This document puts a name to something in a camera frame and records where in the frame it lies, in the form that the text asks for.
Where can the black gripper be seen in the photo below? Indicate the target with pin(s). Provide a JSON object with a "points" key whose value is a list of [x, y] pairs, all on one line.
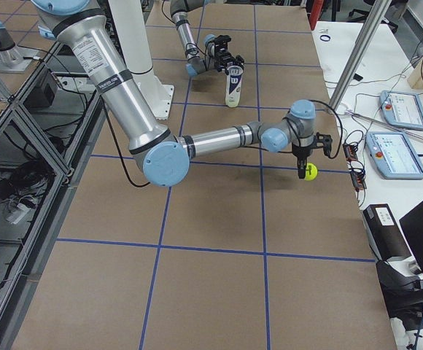
{"points": [[300, 152], [227, 58]]}

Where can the yellow tennis ball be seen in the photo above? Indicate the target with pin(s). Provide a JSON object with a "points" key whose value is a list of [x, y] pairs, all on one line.
{"points": [[311, 172]]}

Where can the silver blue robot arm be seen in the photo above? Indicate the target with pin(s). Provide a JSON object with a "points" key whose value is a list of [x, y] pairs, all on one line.
{"points": [[198, 61], [162, 157]]}

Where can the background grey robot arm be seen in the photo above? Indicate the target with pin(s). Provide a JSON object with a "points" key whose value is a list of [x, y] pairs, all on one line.
{"points": [[14, 58]]}

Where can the orange black electronics module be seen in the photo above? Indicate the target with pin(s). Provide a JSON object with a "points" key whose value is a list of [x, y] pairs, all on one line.
{"points": [[355, 166]]}

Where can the near teach pendant tablet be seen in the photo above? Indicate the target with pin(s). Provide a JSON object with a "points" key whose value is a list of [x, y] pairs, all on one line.
{"points": [[393, 155]]}

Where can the teach pendant tablet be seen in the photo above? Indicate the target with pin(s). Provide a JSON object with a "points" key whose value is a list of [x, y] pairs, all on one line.
{"points": [[403, 110], [393, 155]]}

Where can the black box with label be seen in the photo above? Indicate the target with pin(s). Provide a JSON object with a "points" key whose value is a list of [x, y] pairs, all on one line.
{"points": [[384, 233]]}

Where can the far teach pendant tablet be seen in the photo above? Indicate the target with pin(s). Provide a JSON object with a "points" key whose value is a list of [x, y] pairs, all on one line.
{"points": [[403, 110]]}

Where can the white camera pedestal column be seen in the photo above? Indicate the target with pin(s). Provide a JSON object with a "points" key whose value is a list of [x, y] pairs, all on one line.
{"points": [[131, 32]]}

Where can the aluminium frame post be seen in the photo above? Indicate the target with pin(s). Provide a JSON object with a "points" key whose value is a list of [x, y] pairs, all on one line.
{"points": [[361, 44]]}

